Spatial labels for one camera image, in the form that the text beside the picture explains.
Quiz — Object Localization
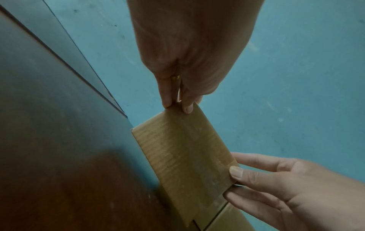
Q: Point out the person's left hand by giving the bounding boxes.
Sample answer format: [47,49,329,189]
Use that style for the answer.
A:
[127,0,267,114]

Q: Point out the person's right hand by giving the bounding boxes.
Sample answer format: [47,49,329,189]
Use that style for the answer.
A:
[222,152,365,231]

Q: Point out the cardboard box with dark edge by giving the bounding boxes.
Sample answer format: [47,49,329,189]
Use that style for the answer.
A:
[130,102,239,229]

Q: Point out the dark brown wooden desk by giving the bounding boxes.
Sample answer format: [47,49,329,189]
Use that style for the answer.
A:
[0,0,128,118]

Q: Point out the dark brown wooden table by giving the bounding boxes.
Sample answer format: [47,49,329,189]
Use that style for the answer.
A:
[0,6,200,231]

